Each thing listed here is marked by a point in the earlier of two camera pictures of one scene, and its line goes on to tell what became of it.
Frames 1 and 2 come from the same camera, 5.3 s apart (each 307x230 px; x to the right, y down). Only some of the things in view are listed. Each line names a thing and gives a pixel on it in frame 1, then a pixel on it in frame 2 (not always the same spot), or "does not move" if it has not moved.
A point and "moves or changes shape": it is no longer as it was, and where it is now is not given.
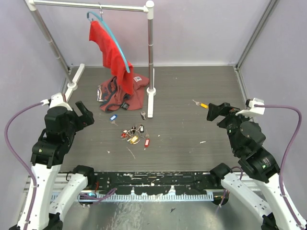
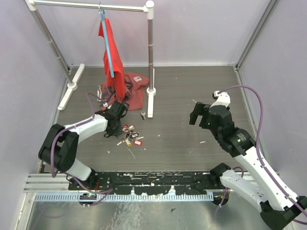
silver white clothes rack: [148, 9] does not move
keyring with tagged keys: [133, 136] moves or changes shape
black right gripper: [224, 109] → [201, 109]
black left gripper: [86, 119] → [114, 132]
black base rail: [151, 182] does not move
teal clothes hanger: [99, 16] → [103, 20]
